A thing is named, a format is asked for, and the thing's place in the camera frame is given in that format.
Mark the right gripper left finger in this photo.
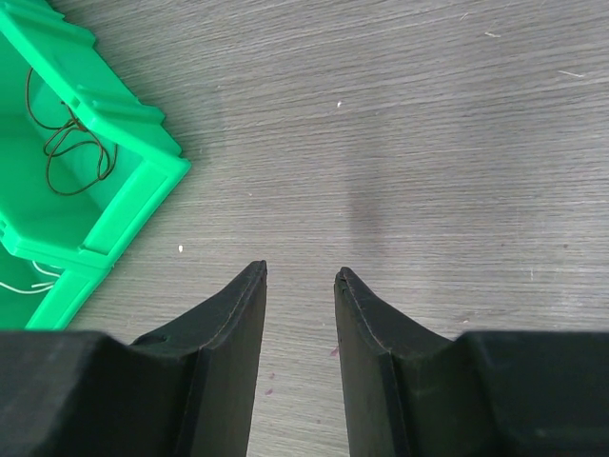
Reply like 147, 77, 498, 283
1, 261, 267, 456

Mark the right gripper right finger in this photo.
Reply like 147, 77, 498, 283
334, 268, 608, 456

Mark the white thin cable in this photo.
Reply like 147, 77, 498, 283
0, 259, 66, 295

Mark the black thin cable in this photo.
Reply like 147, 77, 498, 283
24, 66, 119, 197

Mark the green compartment tray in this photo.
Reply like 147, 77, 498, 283
1, 1, 190, 329

